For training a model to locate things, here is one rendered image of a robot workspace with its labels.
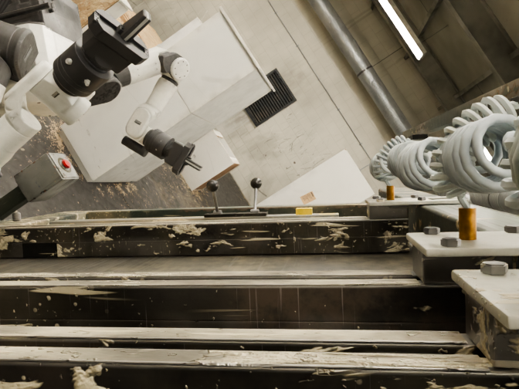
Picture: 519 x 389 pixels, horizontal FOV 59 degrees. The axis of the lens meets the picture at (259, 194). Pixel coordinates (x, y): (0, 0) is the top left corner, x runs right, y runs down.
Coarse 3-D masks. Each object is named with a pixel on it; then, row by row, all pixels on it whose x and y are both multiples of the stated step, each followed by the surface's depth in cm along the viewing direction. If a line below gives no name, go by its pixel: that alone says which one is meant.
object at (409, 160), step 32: (480, 96) 54; (512, 96) 45; (416, 128) 92; (480, 128) 36; (512, 128) 37; (416, 160) 65; (448, 160) 39; (480, 160) 35; (512, 160) 23; (480, 192) 39
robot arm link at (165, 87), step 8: (160, 80) 160; (168, 80) 160; (176, 80) 160; (160, 88) 159; (168, 88) 160; (176, 88) 162; (152, 96) 160; (160, 96) 160; (168, 96) 161; (152, 104) 159; (160, 104) 160
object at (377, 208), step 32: (384, 160) 96; (64, 224) 110; (96, 224) 107; (128, 224) 106; (160, 224) 101; (192, 224) 99; (224, 224) 98; (256, 224) 97; (288, 224) 96; (320, 224) 95; (352, 224) 94; (384, 224) 93; (0, 256) 106; (32, 256) 105; (64, 256) 104; (96, 256) 103
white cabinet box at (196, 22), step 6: (192, 24) 544; (198, 24) 542; (180, 30) 546; (186, 30) 545; (192, 30) 544; (174, 36) 548; (180, 36) 547; (162, 42) 550; (168, 42) 549; (174, 42) 548; (162, 48) 551
